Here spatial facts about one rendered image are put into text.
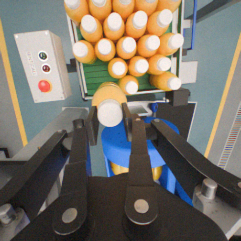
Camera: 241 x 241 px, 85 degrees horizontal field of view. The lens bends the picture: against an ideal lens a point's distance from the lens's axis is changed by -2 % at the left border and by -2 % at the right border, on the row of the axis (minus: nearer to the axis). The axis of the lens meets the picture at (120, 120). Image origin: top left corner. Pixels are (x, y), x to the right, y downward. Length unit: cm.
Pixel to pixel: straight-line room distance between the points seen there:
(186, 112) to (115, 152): 137
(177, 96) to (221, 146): 189
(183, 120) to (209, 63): 70
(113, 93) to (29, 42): 33
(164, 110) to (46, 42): 133
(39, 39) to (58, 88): 14
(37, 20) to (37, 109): 88
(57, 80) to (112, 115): 31
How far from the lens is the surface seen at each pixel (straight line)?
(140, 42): 50
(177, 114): 166
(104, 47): 44
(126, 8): 51
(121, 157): 42
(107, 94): 23
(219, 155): 254
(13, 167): 80
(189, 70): 79
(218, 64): 198
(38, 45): 49
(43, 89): 48
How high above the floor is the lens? 155
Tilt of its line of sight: 68 degrees down
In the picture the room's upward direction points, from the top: 168 degrees clockwise
